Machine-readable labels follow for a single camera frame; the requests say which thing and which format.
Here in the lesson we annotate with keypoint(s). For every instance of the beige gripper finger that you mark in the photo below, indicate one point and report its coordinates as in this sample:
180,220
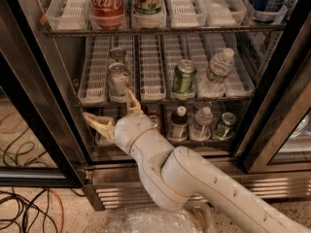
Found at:
104,125
133,106

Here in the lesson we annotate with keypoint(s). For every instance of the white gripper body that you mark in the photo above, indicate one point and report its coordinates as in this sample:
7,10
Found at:
132,130

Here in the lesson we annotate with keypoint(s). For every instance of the white 7up can front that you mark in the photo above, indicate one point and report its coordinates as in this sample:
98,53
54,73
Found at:
118,79

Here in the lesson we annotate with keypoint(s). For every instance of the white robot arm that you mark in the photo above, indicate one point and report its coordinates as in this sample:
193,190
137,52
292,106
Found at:
172,175

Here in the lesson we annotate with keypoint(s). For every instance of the red can bottom rear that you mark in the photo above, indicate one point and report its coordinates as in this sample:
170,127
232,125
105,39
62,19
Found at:
153,110

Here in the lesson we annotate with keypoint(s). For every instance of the red can bottom front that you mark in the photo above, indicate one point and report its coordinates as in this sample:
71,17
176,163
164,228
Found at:
156,122

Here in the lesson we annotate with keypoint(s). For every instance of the clear tray middle shelf centre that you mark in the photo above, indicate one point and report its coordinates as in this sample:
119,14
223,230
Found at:
152,81

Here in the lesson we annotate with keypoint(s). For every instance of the clear tray middle shelf left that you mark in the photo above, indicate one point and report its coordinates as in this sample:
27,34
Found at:
93,86

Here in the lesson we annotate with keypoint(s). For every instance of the green soda can middle shelf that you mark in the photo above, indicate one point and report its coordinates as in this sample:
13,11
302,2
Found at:
184,73

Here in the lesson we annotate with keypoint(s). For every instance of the silver can behind 7up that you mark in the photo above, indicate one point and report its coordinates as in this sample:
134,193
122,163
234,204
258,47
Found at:
117,54

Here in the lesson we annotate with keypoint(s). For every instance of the glass fridge door left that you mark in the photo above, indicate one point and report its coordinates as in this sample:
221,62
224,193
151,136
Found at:
35,78

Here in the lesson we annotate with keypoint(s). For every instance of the clear water bottle bottom shelf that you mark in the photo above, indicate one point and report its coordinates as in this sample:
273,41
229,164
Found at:
201,123

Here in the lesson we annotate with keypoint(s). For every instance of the clear water bottle shelf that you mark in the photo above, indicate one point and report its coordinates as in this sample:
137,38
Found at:
219,69
201,123

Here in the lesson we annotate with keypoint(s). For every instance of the green can bottom shelf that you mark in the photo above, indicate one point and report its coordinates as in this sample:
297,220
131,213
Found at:
225,124

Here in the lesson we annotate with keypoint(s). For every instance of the clear water bottle middle shelf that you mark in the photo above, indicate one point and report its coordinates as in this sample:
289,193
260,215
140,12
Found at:
219,69

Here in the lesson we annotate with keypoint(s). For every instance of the stainless steel display fridge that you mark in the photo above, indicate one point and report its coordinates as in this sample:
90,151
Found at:
275,58

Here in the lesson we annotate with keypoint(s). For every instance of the clear tray middle shelf right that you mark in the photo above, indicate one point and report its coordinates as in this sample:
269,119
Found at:
238,83

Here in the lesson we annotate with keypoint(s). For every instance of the red Coca-Cola can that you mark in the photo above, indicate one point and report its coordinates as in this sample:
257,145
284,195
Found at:
108,14

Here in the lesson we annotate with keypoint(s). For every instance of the clear tray top shelf centre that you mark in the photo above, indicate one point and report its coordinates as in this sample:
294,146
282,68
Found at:
187,13

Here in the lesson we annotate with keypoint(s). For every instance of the clear tray top shelf left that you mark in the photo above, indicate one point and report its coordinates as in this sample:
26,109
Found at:
68,15

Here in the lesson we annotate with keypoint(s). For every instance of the clear tray top shelf right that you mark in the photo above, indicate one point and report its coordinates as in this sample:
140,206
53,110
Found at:
224,12

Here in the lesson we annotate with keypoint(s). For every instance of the dark juice bottle white cap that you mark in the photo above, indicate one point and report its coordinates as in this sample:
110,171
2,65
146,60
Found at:
178,124

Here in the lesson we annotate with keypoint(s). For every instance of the clear plastic bin with bag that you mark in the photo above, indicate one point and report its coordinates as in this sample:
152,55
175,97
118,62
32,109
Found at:
194,217

